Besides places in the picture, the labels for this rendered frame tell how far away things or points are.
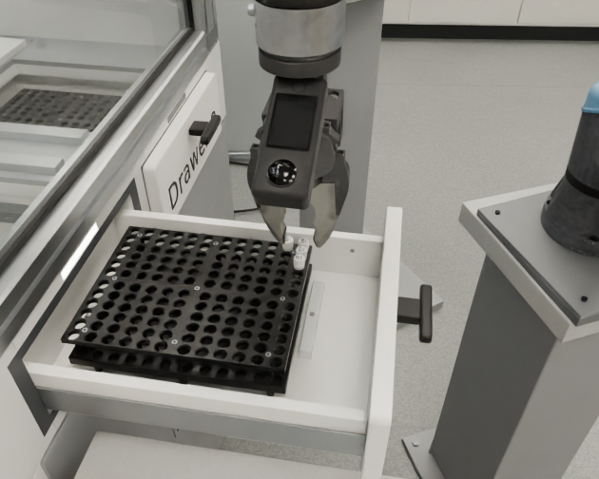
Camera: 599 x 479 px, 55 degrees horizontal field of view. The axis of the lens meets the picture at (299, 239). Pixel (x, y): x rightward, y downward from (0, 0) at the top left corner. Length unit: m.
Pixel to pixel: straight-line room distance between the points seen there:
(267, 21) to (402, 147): 2.13
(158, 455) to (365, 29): 1.06
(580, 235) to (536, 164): 1.73
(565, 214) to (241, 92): 1.63
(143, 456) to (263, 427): 0.17
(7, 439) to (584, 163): 0.75
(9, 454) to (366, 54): 1.16
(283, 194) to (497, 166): 2.14
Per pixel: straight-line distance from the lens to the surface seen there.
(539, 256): 0.90
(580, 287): 0.87
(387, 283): 0.59
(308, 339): 0.64
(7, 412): 0.59
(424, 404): 1.64
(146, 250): 0.69
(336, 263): 0.72
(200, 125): 0.88
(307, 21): 0.48
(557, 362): 1.01
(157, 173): 0.78
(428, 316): 0.59
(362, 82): 1.49
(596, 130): 0.85
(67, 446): 0.71
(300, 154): 0.47
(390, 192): 2.30
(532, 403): 1.09
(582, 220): 0.91
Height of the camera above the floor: 1.34
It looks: 41 degrees down
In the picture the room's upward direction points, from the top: straight up
